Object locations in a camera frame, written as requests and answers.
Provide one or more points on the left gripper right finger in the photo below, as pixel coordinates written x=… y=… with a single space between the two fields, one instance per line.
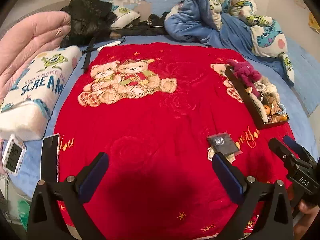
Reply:
x=275 y=220

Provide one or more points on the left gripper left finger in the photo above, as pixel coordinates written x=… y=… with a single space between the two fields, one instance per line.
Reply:
x=45 y=218

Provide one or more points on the blue crochet scrunchie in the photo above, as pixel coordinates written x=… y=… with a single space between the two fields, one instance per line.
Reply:
x=282 y=110

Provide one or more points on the person right hand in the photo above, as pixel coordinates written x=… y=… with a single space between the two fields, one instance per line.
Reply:
x=309 y=214

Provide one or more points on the black smartphone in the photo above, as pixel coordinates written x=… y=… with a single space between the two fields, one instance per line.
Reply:
x=49 y=167

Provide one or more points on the white digital clock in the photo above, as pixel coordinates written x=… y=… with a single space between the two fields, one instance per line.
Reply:
x=13 y=155

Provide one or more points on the cream crochet coaster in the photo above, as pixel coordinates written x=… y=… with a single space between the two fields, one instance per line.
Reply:
x=211 y=152

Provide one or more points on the orange mandarin in tray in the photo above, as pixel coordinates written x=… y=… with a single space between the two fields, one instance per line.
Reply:
x=267 y=109

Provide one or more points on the white fuzzy hair claw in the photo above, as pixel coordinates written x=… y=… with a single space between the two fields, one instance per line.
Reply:
x=260 y=108

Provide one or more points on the white plush bunny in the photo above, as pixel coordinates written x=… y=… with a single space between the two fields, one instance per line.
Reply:
x=270 y=89

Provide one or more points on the monster scream pillow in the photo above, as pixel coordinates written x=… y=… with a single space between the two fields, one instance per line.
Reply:
x=29 y=104

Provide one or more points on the red teddy bear blanket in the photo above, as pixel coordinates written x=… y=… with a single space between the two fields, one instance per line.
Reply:
x=151 y=108

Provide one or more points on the magenta plush bear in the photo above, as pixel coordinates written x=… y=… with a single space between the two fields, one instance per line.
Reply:
x=246 y=73

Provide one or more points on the dark rectangular tray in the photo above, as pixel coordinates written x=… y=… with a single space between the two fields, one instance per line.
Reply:
x=249 y=103

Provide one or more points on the pink quilted jacket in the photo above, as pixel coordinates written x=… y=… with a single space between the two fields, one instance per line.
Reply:
x=43 y=31

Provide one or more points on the black puffer jacket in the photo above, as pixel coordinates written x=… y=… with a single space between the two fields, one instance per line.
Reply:
x=89 y=19

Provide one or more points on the blue monster print comforter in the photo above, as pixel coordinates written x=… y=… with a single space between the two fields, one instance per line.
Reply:
x=232 y=24

